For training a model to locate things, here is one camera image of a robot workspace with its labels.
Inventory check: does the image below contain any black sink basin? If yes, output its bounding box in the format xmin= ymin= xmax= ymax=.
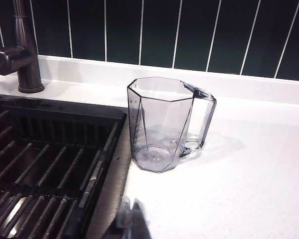
xmin=0 ymin=93 xmax=133 ymax=239

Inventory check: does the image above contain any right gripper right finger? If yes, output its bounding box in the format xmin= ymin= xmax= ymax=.
xmin=129 ymin=198 xmax=153 ymax=239

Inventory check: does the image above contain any grey metal kitchen faucet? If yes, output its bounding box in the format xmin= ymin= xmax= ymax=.
xmin=11 ymin=0 xmax=46 ymax=94

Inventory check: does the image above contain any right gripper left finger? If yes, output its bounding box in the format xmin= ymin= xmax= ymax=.
xmin=115 ymin=196 xmax=133 ymax=231

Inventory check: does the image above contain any black slatted drain rack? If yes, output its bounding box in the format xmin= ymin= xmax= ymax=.
xmin=0 ymin=99 xmax=128 ymax=239

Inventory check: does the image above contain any clear faceted plastic mug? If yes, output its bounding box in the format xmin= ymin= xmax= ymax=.
xmin=127 ymin=76 xmax=217 ymax=174

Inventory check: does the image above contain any grey faucet lever handle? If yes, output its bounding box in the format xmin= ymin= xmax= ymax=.
xmin=0 ymin=45 xmax=34 ymax=76

